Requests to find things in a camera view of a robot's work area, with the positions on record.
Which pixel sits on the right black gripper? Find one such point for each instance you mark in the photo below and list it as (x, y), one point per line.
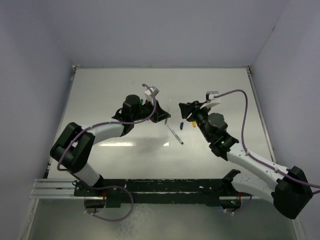
(187, 109)

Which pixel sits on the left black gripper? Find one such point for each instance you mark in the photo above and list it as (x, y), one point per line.
(159, 114)

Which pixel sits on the yellow marker pen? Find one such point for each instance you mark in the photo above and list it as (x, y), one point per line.
(168, 111)

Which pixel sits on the blue marker pen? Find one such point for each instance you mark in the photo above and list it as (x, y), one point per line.
(175, 135)

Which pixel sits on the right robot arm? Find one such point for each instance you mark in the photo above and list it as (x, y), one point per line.
(286, 188)

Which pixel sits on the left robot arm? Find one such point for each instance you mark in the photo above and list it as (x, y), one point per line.
(73, 146)

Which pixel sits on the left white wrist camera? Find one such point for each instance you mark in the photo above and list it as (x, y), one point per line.
(151, 93)

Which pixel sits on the aluminium rail right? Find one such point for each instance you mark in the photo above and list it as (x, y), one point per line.
(265, 130)

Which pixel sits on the aluminium rail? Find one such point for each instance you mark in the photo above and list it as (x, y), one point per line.
(265, 130)
(53, 189)

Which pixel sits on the black base frame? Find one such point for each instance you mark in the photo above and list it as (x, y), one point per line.
(208, 192)

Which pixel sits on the aluminium rail front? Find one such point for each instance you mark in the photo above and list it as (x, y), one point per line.
(53, 189)

